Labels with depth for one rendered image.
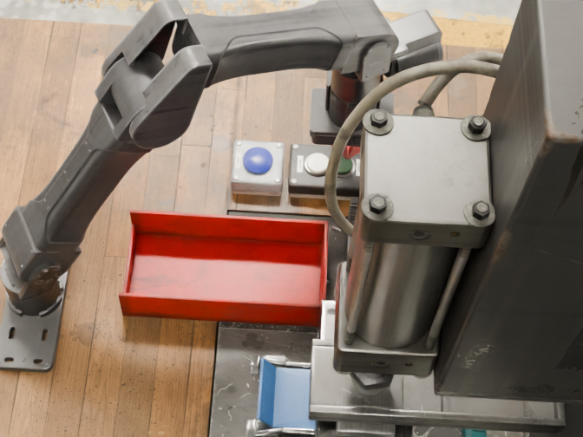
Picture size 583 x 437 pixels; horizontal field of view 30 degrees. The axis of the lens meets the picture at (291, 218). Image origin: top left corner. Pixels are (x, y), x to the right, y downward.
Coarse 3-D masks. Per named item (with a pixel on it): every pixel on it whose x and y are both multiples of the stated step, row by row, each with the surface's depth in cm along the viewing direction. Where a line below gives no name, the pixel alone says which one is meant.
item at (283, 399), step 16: (272, 368) 123; (272, 384) 122; (288, 384) 123; (304, 384) 123; (272, 400) 121; (288, 400) 122; (304, 400) 122; (272, 416) 121; (288, 416) 121; (304, 416) 121
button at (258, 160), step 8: (248, 152) 144; (256, 152) 144; (264, 152) 144; (248, 160) 143; (256, 160) 143; (264, 160) 143; (272, 160) 143; (248, 168) 143; (256, 168) 143; (264, 168) 143
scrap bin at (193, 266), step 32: (160, 224) 138; (192, 224) 138; (224, 224) 138; (256, 224) 137; (288, 224) 137; (320, 224) 136; (128, 256) 136; (160, 256) 139; (192, 256) 140; (224, 256) 140; (256, 256) 140; (288, 256) 140; (320, 256) 140; (128, 288) 136; (160, 288) 137; (192, 288) 137; (224, 288) 138; (256, 288) 138; (288, 288) 138; (320, 288) 137; (224, 320) 135; (256, 320) 135; (288, 320) 134
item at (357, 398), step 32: (320, 320) 120; (320, 352) 113; (320, 384) 111; (352, 384) 111; (384, 384) 107; (416, 384) 113; (320, 416) 111; (352, 416) 110; (384, 416) 110; (416, 416) 110; (448, 416) 110; (480, 416) 110; (512, 416) 110; (544, 416) 112
